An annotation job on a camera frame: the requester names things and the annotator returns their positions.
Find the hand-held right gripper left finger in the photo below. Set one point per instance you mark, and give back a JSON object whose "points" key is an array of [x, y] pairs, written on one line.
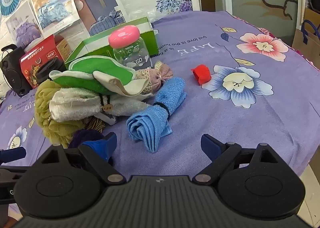
{"points": [[111, 141]]}

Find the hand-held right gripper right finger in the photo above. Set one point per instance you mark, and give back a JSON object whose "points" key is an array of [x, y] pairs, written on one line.
{"points": [[208, 142]]}

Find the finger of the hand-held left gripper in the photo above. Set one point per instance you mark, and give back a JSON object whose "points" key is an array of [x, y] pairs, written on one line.
{"points": [[12, 154]]}

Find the blue towel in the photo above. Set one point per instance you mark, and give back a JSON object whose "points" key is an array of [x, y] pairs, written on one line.
{"points": [[150, 125]]}

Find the white fluffy towel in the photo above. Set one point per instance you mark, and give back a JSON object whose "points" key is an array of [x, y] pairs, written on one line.
{"points": [[72, 105]]}

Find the olive bath pouf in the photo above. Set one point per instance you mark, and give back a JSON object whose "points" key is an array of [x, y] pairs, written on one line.
{"points": [[45, 102]]}

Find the green and white cloth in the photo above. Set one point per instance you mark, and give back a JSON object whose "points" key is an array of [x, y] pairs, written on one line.
{"points": [[100, 72]]}

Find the green cardboard box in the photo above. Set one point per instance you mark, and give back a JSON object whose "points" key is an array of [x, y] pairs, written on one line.
{"points": [[149, 42]]}

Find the dark purple cloth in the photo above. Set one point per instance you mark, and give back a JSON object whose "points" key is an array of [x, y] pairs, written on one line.
{"points": [[82, 136]]}

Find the purple floral bedsheet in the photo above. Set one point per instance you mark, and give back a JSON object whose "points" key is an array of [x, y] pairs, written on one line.
{"points": [[250, 117]]}

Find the black speaker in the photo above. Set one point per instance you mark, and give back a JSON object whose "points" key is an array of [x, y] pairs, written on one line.
{"points": [[12, 72]]}

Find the pink knit candy-shaped pouch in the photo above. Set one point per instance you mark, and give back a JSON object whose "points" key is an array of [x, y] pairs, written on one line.
{"points": [[162, 75]]}

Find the black cup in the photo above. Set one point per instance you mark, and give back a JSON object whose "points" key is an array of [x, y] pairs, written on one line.
{"points": [[47, 72]]}

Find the glass jar with pink lid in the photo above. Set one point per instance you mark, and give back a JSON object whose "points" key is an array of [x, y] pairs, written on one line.
{"points": [[130, 54]]}

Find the red printed box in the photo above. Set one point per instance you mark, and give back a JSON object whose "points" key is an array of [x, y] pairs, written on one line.
{"points": [[32, 61]]}

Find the small brown cardboard box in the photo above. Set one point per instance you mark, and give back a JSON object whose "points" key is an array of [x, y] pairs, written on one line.
{"points": [[63, 47]]}

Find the purple bedding sample card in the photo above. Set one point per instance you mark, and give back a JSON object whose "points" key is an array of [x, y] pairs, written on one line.
{"points": [[25, 30]]}

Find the striped bedding sample card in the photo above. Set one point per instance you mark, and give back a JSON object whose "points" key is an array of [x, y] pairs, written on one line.
{"points": [[100, 10]]}

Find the brown paper bag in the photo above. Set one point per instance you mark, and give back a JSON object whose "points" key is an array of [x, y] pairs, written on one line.
{"points": [[305, 40]]}

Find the blue bedding sample card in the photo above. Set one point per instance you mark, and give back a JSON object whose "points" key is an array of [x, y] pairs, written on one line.
{"points": [[52, 5]]}

